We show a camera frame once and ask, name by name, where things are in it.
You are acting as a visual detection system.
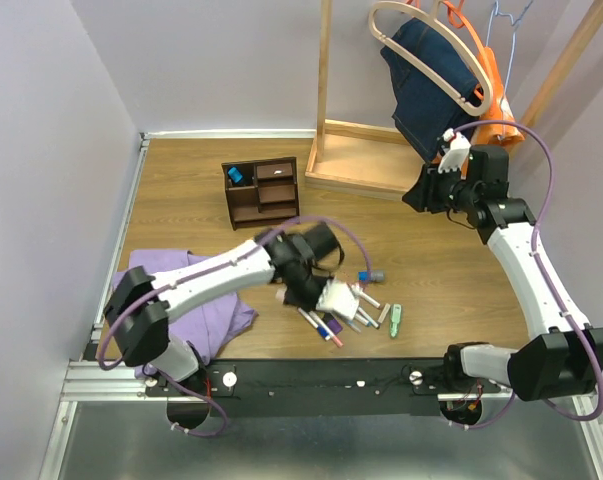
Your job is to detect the dark blue jeans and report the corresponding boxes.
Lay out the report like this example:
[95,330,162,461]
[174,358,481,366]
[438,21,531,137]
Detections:
[380,18,481,163]

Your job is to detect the dark brown wooden desk organizer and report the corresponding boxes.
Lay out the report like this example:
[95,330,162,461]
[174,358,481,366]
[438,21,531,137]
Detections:
[222,157,300,230]

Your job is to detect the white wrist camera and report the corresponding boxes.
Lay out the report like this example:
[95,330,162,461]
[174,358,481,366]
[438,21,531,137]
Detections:
[314,279,360,321]
[437,128,471,174]

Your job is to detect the blue and grey cylinder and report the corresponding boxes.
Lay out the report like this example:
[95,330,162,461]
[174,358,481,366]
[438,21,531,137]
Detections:
[358,270,385,283]

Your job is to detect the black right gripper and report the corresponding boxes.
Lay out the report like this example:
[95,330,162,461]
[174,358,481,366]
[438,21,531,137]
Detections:
[401,160,479,213]

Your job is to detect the orange plastic hanger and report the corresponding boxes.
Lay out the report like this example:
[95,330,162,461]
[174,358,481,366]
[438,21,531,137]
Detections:
[443,0,492,79]

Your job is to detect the wooden clothes hanger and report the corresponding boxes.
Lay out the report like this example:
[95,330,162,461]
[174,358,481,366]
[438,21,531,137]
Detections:
[368,1,495,118]

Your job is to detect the blue wire hanger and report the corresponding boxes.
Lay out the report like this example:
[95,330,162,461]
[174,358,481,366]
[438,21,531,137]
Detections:
[485,0,535,96]

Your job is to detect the white marker with dark-blue cap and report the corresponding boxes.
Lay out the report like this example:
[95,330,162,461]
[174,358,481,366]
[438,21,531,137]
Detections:
[297,308,330,341]

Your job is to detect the white marker with brown cap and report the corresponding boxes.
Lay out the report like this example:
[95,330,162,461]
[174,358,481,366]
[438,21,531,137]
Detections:
[350,283,381,309]

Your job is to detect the purple cloth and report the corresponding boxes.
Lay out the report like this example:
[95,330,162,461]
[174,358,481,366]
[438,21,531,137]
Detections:
[128,249,258,366]

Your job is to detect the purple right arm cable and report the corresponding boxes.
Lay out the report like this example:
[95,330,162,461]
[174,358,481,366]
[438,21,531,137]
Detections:
[448,119,603,431]

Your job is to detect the green stapler remover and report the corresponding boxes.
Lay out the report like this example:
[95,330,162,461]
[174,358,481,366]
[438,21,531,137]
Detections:
[389,304,403,339]

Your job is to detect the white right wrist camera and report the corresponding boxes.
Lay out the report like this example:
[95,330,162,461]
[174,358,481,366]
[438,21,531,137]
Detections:
[437,128,471,174]

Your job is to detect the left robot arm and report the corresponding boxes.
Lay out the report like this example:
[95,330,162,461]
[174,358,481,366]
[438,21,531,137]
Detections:
[98,224,343,395]

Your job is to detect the orange cloth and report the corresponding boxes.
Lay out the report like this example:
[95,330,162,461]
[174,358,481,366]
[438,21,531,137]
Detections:
[443,47,525,153]

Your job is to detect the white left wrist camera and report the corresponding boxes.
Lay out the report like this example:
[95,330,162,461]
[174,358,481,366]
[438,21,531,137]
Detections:
[314,279,360,321]

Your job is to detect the wooden clothes rack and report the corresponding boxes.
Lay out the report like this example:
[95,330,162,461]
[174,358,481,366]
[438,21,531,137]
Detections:
[305,1,603,200]

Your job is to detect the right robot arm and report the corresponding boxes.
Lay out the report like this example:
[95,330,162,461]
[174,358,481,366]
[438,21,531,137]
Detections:
[402,145,603,401]

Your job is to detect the white marker with black cap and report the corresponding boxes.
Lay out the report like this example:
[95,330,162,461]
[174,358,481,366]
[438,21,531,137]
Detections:
[357,307,380,329]

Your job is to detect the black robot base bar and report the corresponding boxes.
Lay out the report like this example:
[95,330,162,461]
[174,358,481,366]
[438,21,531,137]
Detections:
[145,357,515,419]

